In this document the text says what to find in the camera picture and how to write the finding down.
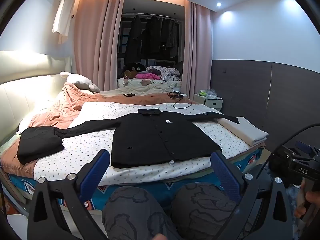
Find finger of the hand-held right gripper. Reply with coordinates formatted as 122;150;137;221
282;145;304;161
295;141;314;155

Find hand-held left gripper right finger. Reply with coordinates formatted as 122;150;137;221
210;150;293;240

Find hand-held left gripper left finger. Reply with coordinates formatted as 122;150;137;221
27;149;111;240

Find black button jacket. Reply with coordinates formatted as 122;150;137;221
55;108;240;169

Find row of hanging dark clothes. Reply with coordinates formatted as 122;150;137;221
145;15;180;58

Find person's right hand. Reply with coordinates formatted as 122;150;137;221
294;180;320;220

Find black fuzzy cloth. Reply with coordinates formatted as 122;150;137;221
270;150;303;187

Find white dotted bed sheet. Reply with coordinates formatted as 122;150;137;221
34;102;265;187

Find folded beige blanket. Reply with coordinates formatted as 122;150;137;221
217;116;269;147

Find grey patterned pants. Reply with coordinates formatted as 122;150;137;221
102;183;250;240

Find blue printed bed sheet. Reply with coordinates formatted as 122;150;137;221
5;147;265;210

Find folded black garment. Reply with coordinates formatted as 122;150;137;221
17;126;65;166

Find white nightstand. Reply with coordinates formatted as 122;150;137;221
193;93;223;110

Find orange quilt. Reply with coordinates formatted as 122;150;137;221
0;82;200;178

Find beige pillow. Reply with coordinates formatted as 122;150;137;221
60;71;100;93

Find black electronic device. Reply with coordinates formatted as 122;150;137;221
167;91;187;99

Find cream bedding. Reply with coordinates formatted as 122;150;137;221
117;78;182;92

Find dark plush toy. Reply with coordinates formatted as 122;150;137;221
123;63;145;79

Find cream padded headboard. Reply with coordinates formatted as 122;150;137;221
0;51;73;145

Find pink garment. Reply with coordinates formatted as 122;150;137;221
135;72;162;80

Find floral cloth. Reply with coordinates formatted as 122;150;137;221
146;65;181;82

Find pink curtain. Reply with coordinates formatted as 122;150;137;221
72;0;124;93
184;1;213;104

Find hanging dark coat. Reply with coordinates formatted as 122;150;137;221
124;14;145;64

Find hanging white garment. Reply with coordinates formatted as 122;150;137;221
52;0;77;44

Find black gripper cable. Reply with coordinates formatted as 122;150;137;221
271;123;320;160

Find thin black cable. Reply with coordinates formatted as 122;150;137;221
172;96;198;109

